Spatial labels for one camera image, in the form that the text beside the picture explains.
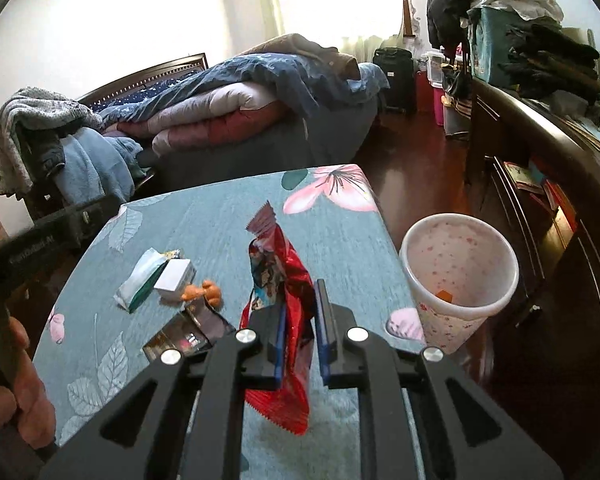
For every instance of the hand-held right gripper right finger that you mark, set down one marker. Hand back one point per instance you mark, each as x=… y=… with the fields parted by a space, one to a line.
x=325 y=335

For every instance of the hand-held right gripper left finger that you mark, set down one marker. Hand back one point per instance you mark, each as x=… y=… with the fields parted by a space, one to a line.
x=280 y=345

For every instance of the red snack bag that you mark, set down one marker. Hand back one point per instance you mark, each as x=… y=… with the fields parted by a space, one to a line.
x=290 y=270

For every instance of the white pink-dotted trash bin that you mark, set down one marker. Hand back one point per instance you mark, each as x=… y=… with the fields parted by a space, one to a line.
x=430 y=320

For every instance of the person's left hand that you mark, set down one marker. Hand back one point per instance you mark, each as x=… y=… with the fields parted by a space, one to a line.
x=30 y=400

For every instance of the dark jacket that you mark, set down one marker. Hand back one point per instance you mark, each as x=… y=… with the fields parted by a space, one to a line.
x=50 y=155

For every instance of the dark foil wrapper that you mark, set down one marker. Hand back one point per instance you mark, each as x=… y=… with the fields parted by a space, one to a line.
x=185 y=335

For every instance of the small orange peel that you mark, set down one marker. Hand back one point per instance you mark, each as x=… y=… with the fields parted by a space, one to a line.
x=200 y=291

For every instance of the light blue fleece blanket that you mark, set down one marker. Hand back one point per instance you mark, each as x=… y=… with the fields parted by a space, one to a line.
x=95 y=165

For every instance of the white green tissue packet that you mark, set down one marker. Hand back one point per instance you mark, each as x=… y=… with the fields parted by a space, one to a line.
x=140 y=280

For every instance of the small white box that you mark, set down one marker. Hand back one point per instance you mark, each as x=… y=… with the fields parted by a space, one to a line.
x=175 y=277

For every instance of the grey fleece blanket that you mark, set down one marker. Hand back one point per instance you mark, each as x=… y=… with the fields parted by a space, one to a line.
x=25 y=115

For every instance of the blue star-print pillow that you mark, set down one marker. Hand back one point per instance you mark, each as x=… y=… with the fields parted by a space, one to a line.
x=130 y=95

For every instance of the bed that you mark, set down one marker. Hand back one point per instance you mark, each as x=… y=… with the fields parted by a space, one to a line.
x=280 y=145

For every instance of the dark wooden headboard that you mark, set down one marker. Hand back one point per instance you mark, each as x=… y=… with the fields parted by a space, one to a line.
x=155 y=72

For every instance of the pink quilt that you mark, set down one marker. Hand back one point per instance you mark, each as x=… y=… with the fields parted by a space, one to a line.
x=205 y=115

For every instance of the pink plastic container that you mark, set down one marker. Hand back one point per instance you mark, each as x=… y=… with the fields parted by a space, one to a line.
x=439 y=105

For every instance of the books on dresser shelf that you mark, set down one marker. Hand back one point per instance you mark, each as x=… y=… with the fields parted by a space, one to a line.
x=535 y=185

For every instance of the black suitcase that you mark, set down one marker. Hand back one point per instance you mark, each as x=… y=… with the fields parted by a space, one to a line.
x=394 y=80

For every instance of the blue duvet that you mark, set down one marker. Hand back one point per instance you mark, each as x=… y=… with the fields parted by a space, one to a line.
x=260 y=75

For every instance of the dark wooden dresser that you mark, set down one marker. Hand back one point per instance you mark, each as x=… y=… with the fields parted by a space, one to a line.
x=530 y=135

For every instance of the white lidded container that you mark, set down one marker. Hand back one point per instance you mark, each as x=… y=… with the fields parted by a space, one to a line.
x=437 y=67

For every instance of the brown blanket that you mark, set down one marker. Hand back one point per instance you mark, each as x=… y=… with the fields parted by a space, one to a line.
x=300 y=45

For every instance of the teal cloth-covered box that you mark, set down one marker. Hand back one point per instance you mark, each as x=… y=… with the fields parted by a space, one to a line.
x=490 y=45

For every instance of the black folded clothes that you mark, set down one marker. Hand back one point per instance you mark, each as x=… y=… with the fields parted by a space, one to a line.
x=545 y=65

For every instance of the black hanging coats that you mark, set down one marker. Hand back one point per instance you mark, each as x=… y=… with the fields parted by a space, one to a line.
x=445 y=5

